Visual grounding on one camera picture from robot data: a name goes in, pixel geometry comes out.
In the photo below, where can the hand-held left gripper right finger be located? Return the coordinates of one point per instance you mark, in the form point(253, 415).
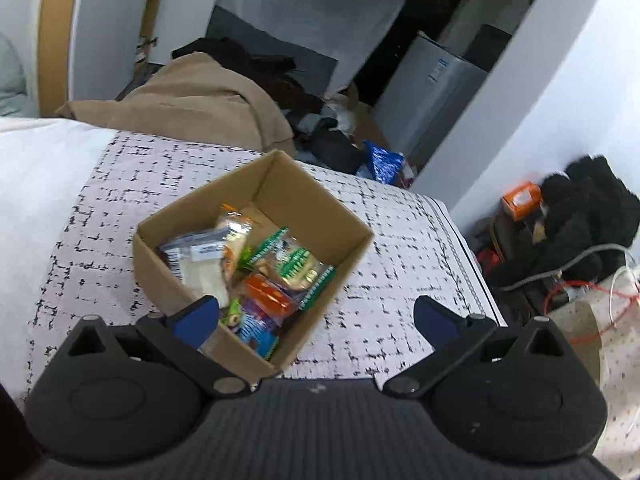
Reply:
point(437, 320)

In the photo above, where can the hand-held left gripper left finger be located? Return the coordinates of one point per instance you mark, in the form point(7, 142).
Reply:
point(197, 317)

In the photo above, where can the clear green snack packet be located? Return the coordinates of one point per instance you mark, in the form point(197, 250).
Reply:
point(233, 316)

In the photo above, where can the white sandwich packet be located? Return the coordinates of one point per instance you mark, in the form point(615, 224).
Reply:
point(200, 272)

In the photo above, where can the blue snack packet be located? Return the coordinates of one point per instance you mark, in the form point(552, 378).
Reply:
point(255, 332)

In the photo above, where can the orange red snack packet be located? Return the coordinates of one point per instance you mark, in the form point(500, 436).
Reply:
point(267, 295)

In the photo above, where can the orange edged bread packet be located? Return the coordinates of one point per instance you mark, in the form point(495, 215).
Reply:
point(232, 245)

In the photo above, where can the green striped bread packet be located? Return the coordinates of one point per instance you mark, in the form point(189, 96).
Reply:
point(295, 265)

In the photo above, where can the brown cardboard box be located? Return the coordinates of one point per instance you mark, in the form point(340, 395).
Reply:
point(310, 195)

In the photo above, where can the black white printed blanket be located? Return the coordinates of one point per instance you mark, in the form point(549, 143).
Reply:
point(400, 240)

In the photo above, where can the orange tissue box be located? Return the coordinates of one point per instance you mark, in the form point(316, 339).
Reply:
point(522, 200)

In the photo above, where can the blue foil bag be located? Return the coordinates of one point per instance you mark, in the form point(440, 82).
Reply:
point(382, 162)

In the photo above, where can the black fluffy garment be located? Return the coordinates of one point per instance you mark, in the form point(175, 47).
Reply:
point(585, 210)

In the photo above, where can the dotted paper bag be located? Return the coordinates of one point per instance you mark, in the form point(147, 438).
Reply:
point(620, 385)

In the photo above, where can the dark clothes pile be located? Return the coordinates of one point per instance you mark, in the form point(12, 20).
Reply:
point(335, 152)

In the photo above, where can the white duvet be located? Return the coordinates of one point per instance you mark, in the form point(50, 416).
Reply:
point(40, 200)

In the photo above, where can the brown floor cardboard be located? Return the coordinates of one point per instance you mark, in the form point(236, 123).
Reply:
point(367, 125)

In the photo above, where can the white refrigerator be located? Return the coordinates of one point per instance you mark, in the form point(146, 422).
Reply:
point(425, 105)

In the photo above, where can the tan cloth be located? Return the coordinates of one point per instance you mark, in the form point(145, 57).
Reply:
point(200, 100)

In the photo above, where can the white plastic bag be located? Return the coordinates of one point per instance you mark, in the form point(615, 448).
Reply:
point(345, 117)

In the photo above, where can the dark grey board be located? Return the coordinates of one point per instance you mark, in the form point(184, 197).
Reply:
point(310, 67)

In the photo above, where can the grey green pillow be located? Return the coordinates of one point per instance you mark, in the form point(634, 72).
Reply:
point(10, 80)

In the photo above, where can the white wardrobe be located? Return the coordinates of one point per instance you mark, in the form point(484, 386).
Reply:
point(100, 25)

